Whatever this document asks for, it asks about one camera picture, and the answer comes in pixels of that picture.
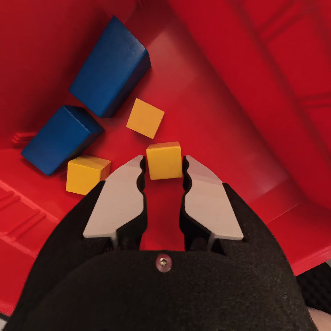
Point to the blue rectangular wooden block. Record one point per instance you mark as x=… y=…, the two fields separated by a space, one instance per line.
x=59 y=139
x=108 y=67

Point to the red plastic bin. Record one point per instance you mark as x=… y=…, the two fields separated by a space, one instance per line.
x=232 y=103

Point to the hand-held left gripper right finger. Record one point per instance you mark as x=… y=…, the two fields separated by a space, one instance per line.
x=209 y=206

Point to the black foam pad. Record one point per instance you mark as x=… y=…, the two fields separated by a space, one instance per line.
x=316 y=287

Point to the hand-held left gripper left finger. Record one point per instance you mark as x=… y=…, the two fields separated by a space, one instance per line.
x=116 y=204

